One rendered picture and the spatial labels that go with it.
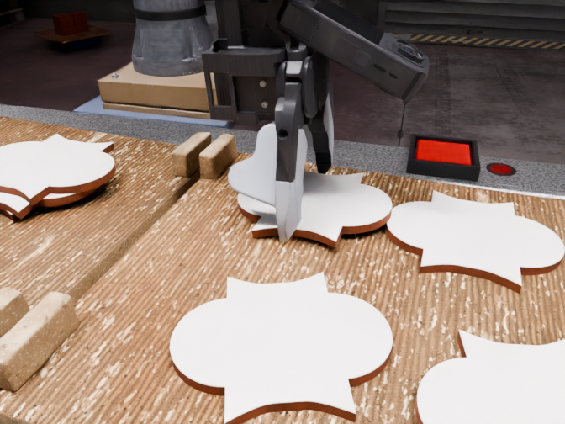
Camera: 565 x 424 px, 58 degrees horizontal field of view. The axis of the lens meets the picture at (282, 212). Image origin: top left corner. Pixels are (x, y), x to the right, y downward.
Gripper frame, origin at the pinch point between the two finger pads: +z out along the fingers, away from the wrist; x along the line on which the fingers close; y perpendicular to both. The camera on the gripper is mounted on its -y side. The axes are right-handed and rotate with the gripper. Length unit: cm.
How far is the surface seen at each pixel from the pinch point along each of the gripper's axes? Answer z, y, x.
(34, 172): -3.4, 24.7, 6.0
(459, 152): 2.4, -12.1, -18.1
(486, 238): 1.1, -14.7, 1.1
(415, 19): 72, 34, -458
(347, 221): -0.4, -3.9, 3.3
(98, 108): 4, 46, -30
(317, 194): -0.4, -0.3, -0.5
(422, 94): 94, 13, -315
